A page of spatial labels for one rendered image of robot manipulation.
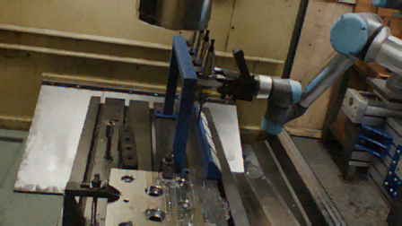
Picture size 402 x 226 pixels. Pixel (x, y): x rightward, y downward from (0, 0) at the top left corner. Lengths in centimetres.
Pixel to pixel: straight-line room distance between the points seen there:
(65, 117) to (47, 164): 25
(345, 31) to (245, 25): 79
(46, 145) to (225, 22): 92
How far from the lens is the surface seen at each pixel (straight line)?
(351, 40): 136
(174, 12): 91
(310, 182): 179
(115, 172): 124
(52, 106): 206
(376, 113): 184
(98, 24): 204
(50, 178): 183
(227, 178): 148
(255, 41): 211
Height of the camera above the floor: 164
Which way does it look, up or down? 23 degrees down
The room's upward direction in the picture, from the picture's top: 10 degrees clockwise
